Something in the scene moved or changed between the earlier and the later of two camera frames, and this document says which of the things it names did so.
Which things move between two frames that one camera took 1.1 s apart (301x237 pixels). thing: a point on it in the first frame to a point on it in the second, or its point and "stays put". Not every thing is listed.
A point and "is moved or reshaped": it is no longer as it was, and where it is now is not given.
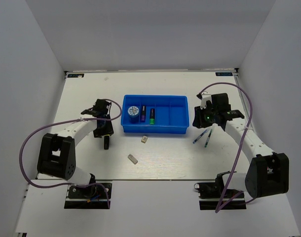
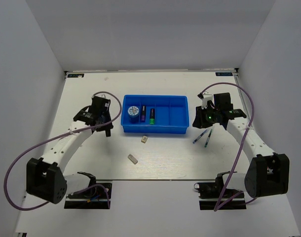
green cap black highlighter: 152,119 stays put
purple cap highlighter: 143,114 stays put
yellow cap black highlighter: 106,141 is moved or reshaped
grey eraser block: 132,159 stays put
